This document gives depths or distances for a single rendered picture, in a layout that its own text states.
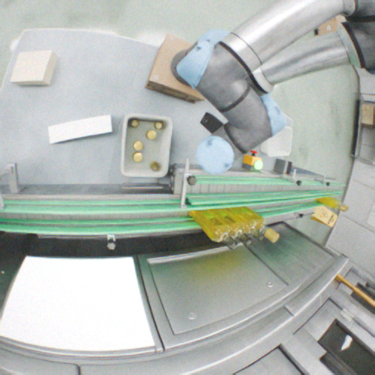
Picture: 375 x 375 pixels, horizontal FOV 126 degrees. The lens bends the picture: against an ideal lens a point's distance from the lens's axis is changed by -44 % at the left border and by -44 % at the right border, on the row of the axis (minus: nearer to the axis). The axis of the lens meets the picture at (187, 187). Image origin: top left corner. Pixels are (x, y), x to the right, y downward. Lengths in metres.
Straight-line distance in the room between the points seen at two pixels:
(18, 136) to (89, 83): 0.37
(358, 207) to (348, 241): 1.13
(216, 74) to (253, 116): 0.09
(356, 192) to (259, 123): 6.05
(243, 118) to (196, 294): 0.45
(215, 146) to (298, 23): 0.26
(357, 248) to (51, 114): 6.85
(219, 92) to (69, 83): 0.60
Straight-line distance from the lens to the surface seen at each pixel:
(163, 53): 0.67
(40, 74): 0.73
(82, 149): 0.71
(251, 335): 0.49
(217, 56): 0.27
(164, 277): 0.54
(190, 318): 0.46
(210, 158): 0.32
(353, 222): 6.39
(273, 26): 0.29
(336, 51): 0.46
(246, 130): 0.32
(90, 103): 0.71
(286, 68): 0.48
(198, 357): 0.43
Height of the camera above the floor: 1.44
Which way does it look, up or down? 60 degrees down
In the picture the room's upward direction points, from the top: 131 degrees clockwise
